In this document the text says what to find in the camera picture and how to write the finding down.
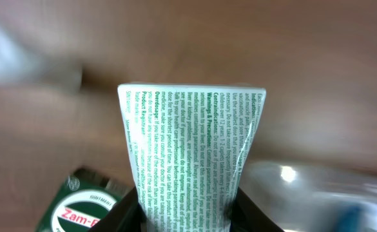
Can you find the clear plastic container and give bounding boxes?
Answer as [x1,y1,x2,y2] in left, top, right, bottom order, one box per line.
[240,162,377,231]

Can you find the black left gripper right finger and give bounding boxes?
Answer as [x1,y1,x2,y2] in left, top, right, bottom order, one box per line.
[229,188,284,232]

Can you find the white lotion bottle clear cap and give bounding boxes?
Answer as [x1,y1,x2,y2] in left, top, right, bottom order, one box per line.
[0,25,82,92]

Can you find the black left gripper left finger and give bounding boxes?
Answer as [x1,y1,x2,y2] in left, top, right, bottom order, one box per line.
[88,187,142,232]

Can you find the white green medicine box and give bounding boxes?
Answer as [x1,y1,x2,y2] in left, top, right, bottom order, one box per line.
[117,84,266,231]

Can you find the dark green square sachet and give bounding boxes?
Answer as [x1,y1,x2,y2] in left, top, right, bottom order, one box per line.
[35,166,131,232]

